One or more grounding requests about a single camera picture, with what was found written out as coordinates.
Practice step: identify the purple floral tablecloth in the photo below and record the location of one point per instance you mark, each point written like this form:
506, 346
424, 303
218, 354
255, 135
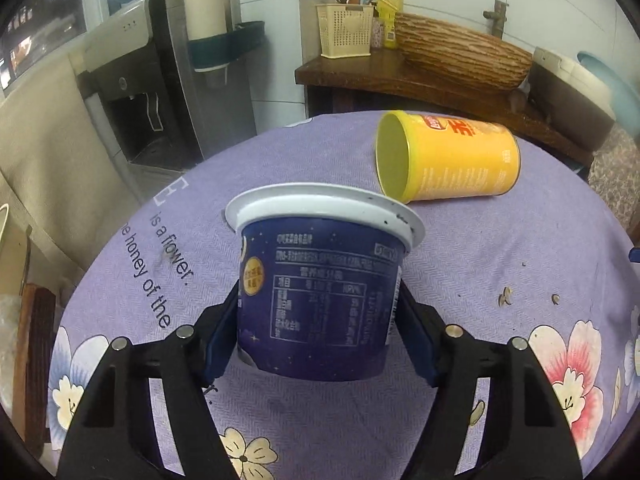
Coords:
500, 270

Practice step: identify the dark blue paper cup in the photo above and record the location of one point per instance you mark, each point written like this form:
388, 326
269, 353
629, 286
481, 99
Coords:
310, 285

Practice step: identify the brown ribbed basin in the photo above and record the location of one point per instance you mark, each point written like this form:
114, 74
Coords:
460, 50

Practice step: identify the brown wooden side table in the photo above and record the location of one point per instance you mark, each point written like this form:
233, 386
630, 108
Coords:
35, 360

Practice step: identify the yellow pump soap bottle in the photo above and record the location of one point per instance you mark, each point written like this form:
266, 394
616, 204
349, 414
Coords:
389, 15

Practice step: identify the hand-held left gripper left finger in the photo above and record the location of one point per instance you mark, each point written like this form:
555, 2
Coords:
220, 345

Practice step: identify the light blue plastic basin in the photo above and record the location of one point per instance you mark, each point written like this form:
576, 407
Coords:
602, 77

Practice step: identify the grey water dispenser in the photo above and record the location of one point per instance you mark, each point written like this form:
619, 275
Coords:
130, 30

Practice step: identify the dark teal cup holder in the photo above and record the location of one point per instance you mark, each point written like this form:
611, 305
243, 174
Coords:
235, 42

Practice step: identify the glass window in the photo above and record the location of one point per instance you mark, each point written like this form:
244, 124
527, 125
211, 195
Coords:
35, 20

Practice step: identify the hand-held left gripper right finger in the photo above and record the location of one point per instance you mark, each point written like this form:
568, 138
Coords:
417, 340

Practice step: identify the small speckled bottle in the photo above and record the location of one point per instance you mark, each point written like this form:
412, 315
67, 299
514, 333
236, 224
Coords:
378, 35

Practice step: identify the bronze faucet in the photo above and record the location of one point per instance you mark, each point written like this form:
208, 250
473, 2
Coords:
496, 17

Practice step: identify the yellow snack canister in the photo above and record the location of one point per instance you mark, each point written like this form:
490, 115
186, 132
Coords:
460, 160

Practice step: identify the beige plastic utensil basket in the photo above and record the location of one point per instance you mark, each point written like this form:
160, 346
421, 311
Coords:
345, 30

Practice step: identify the beige paper cup tube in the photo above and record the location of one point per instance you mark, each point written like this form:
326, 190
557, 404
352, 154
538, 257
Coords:
205, 0

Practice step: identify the beige fabric cover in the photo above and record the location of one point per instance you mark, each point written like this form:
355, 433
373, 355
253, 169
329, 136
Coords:
50, 160

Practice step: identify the floral chair cover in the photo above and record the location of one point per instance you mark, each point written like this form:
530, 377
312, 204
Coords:
617, 180

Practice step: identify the dark wooden counter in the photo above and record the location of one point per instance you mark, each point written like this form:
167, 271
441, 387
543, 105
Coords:
360, 75

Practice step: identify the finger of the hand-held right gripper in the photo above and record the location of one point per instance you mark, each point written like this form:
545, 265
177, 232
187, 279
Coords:
635, 254

